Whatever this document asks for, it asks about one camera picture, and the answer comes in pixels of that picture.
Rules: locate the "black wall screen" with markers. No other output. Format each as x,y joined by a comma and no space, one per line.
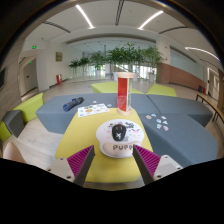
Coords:
2,78

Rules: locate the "white cartoon-print mouse pad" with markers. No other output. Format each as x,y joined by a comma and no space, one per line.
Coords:
103,136

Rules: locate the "group of small stickers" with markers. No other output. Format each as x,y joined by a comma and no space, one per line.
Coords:
159,122

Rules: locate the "red panel wooden stand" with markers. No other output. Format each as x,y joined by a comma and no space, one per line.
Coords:
122,96

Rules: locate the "yellow-green upholstered bench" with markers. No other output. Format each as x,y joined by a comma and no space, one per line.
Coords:
103,87
161,90

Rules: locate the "white sticker sheet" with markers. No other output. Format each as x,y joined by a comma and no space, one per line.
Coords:
93,110

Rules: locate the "folded dark blue umbrella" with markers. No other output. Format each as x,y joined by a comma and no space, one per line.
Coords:
72,104

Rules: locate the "black computer mouse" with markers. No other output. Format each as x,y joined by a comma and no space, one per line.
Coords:
118,132

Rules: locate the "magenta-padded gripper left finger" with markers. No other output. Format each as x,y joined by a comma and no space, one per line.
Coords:
78,163

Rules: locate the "group of ceiling strip lights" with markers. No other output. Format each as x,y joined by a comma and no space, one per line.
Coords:
84,16

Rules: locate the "brown wall plaque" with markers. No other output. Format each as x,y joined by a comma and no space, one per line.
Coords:
59,56

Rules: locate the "wooden slatted bench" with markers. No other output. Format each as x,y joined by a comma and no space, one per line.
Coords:
208,101

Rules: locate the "red fire cabinet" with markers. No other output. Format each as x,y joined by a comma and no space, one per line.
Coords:
59,79

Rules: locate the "grey upholstered ottoman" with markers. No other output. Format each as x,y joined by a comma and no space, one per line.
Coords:
14,122

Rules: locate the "group of potted plants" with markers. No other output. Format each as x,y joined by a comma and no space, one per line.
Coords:
123,55

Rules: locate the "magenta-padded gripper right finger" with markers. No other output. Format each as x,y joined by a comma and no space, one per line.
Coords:
148,161

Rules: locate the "yellow-green upholstered ottoman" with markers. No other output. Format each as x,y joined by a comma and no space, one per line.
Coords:
4,131
30,106

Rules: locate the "green exit sign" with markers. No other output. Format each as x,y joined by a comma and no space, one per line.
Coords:
34,47

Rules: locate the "grey upholstered sofa module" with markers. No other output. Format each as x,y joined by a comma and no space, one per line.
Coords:
176,105
50,113
186,143

